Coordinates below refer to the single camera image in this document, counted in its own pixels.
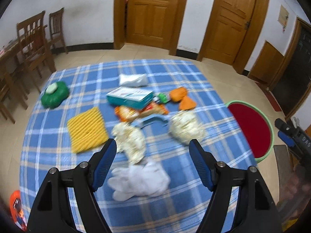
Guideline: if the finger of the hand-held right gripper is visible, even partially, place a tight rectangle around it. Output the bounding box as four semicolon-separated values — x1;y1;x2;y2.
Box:
274;118;302;133
277;130;297;148

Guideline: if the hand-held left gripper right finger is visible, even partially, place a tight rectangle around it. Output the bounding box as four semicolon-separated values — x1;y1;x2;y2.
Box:
189;139;282;233

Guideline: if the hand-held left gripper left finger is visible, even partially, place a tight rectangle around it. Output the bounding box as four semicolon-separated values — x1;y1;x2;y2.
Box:
26;138;117;233

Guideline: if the paper ball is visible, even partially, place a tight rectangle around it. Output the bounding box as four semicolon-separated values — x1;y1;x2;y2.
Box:
112;123;146;164
169;110;206;146

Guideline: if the red bin with green rim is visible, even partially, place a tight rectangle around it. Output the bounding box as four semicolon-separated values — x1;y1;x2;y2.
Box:
225;100;275;163

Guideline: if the yellow ribbed sponge cloth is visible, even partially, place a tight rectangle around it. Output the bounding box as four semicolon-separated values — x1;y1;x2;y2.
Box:
67;107;109;154

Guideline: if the white disposable glove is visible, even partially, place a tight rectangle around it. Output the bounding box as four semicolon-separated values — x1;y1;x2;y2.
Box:
107;161;170;201

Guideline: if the blue plastic clip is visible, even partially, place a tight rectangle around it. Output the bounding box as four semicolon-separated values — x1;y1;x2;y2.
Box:
133;116;168;128

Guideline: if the orange scrap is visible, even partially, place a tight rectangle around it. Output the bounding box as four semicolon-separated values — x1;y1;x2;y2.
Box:
169;87;188;102
179;96;196;111

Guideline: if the teal and white carton box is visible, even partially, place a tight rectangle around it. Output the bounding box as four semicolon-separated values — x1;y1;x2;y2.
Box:
106;87;154;110

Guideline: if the person's right hand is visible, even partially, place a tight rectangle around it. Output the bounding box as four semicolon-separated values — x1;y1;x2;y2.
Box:
290;164;311;199

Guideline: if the red floor mat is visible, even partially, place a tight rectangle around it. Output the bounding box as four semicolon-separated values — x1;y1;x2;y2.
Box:
255;81;282;112

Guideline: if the orange snack packet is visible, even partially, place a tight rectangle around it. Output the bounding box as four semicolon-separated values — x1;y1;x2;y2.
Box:
115;102;169;123

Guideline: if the blue plaid tablecloth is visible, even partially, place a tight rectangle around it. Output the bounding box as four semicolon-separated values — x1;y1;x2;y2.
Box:
21;59;257;233

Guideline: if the small wooden cabinet door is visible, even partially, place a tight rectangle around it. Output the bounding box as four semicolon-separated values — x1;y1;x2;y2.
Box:
248;40;285;84

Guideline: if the small green label bottle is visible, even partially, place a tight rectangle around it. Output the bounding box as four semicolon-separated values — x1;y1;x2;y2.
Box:
153;93;170;105

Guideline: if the green container with white lid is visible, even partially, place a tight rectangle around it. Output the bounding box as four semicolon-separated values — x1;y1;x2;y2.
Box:
41;81;70;108

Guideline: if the white plastic bag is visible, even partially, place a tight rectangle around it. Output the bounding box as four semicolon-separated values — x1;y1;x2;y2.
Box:
119;73;148;88

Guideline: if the orange plastic object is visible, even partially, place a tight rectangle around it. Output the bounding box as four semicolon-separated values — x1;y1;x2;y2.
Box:
9;190;27;231

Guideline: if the closed wooden door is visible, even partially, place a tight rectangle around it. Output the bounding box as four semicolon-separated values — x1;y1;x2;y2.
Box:
197;0;271;74

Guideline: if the wooden chair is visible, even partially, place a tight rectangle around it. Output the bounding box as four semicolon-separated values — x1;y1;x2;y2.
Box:
0;70;16;124
49;7;68;55
17;11;56;94

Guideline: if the wooden table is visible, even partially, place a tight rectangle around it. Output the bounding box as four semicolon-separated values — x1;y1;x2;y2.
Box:
0;37;30;110

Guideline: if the wooden door slightly ajar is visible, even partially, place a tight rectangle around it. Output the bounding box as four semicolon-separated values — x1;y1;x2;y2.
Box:
114;0;190;55

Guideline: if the dark doorway with wooden frame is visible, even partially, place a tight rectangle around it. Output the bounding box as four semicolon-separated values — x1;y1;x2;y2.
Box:
268;17;311;122

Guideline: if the framed wall notice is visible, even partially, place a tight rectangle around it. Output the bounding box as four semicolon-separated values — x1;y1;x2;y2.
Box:
278;5;289;28

